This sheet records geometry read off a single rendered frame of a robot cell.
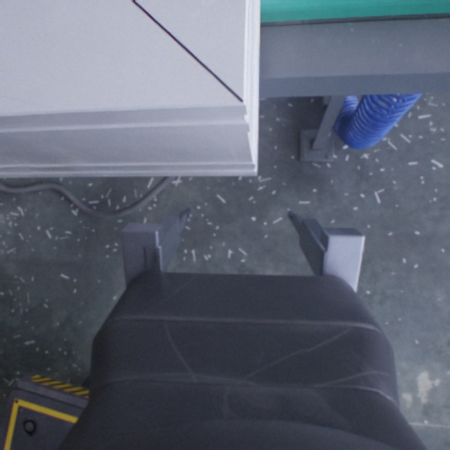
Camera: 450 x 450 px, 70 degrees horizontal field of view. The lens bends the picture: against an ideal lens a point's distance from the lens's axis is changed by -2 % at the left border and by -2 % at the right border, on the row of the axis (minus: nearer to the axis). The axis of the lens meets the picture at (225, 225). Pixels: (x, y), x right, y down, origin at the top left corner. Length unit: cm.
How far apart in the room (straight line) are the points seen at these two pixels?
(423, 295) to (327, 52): 97
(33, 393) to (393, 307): 96
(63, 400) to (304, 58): 83
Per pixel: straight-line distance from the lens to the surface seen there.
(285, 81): 19
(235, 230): 102
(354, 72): 19
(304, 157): 106
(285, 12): 20
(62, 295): 123
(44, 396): 91
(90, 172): 17
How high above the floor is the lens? 101
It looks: 80 degrees down
